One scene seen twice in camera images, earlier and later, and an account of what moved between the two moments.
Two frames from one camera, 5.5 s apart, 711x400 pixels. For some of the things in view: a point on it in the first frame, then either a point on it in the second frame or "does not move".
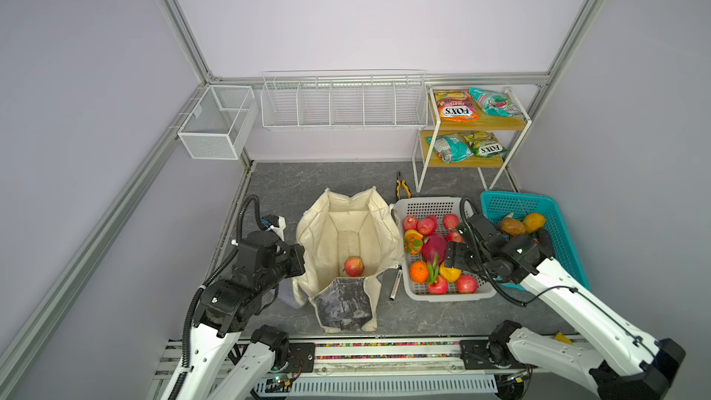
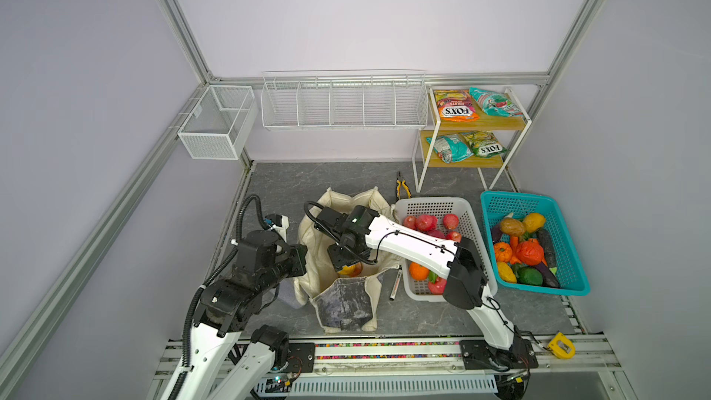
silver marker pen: [396, 282] does not move
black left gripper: [294, 254] does not move
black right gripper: [457, 257] → [338, 260]
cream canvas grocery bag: [343, 246] does not move
